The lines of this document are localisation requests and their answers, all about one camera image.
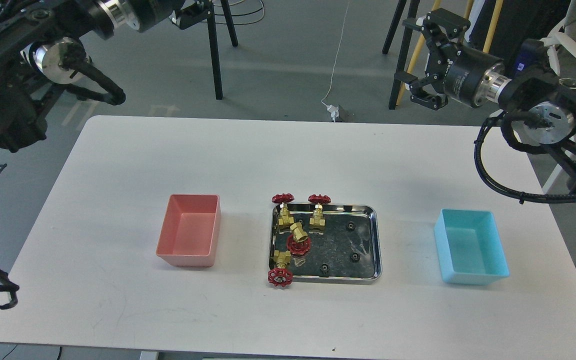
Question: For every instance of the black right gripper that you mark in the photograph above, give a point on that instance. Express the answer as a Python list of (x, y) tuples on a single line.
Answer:
[(460, 72)]

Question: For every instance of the brass valve red handwheel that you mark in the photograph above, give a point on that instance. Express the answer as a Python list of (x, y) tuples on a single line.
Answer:
[(299, 242)]

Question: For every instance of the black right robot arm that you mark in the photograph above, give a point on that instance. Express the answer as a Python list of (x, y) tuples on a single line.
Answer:
[(538, 107)]

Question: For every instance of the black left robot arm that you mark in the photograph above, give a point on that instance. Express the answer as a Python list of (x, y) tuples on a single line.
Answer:
[(41, 56)]

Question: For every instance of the blue plastic box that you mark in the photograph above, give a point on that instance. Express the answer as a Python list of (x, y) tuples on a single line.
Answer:
[(469, 247)]

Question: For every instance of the brass valve back right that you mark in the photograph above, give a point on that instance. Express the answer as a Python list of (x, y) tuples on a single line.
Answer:
[(317, 221)]

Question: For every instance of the brass valve back left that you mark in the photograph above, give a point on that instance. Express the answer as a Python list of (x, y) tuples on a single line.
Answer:
[(285, 218)]

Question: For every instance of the brass valve front left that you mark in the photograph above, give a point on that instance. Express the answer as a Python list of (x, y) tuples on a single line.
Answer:
[(280, 274)]

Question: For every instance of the pink plastic box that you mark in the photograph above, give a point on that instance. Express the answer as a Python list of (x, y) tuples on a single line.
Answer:
[(190, 230)]

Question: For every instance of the black and yellow stand legs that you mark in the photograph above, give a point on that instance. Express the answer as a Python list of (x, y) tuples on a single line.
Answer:
[(414, 54)]

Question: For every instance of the black cabinet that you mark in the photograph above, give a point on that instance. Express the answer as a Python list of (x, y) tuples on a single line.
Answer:
[(518, 20)]

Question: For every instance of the shiny metal tray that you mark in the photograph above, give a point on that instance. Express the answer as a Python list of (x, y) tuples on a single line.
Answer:
[(336, 244)]

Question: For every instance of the black tripod leg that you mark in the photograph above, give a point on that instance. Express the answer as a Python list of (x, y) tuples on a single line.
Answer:
[(198, 11)]

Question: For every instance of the white power adapter with cable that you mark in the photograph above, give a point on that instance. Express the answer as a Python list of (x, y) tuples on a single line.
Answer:
[(335, 110)]

